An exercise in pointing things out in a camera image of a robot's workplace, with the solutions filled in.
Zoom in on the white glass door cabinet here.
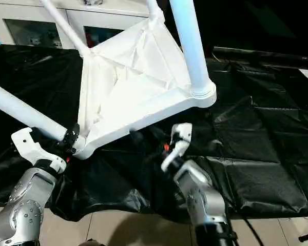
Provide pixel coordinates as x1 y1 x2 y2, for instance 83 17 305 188
0 0 151 51

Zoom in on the black mat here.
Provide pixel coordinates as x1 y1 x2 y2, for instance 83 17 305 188
0 43 308 223

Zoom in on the white plastic table leg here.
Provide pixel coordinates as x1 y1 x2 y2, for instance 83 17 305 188
145 0 165 26
0 80 79 145
168 0 217 100
39 0 93 58

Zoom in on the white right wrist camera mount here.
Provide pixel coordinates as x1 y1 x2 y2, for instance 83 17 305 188
160 122 194 173

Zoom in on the white plastic table top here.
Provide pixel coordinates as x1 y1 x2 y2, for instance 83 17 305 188
73 17 218 161

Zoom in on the long dark rod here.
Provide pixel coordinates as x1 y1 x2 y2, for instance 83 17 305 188
212 46 308 70

